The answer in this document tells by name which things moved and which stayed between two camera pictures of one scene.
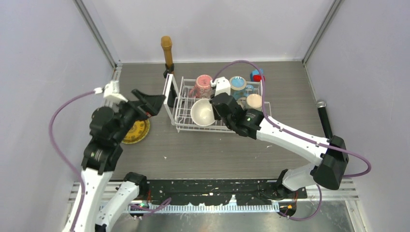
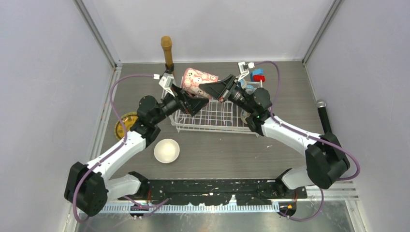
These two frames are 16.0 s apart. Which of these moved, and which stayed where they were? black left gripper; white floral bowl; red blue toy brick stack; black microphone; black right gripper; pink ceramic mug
Moved: pink ceramic mug; black left gripper; black right gripper; white floral bowl
Stayed: red blue toy brick stack; black microphone
